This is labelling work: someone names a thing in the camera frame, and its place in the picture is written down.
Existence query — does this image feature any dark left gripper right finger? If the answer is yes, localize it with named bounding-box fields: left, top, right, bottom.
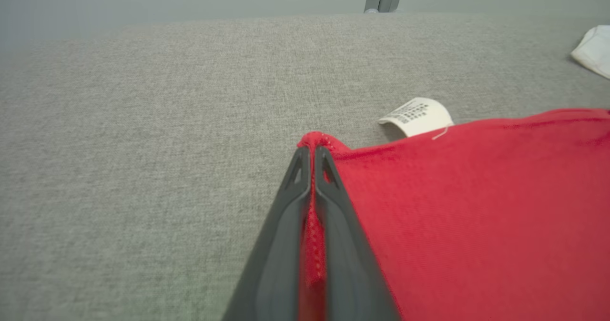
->
left=314, top=146, right=401, bottom=321

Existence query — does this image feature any red jersey with white sleeves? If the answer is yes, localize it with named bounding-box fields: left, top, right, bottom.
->
left=298, top=25, right=610, bottom=321

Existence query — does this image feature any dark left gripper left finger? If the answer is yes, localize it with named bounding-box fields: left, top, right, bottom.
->
left=222, top=146, right=313, bottom=321

